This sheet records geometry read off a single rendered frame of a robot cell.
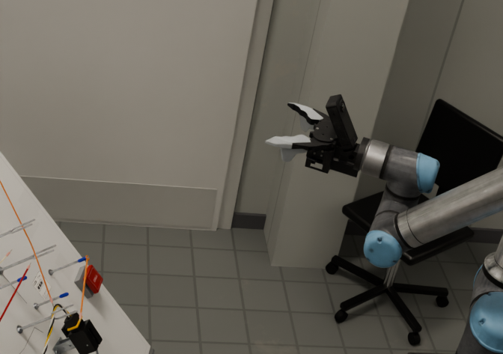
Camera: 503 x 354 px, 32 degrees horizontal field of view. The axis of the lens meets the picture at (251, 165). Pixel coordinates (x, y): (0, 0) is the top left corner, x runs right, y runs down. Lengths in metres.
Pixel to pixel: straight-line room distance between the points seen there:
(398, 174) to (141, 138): 2.16
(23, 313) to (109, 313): 0.33
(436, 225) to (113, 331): 0.85
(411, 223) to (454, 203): 0.10
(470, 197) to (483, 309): 0.26
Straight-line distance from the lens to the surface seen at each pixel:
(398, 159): 1.79
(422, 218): 1.70
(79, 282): 2.06
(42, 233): 2.03
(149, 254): 3.93
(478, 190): 1.65
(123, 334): 2.17
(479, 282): 1.93
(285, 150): 1.80
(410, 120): 4.02
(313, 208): 3.81
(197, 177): 3.93
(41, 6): 3.55
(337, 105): 1.76
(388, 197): 1.83
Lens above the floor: 2.47
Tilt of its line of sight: 32 degrees down
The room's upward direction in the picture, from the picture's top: 11 degrees clockwise
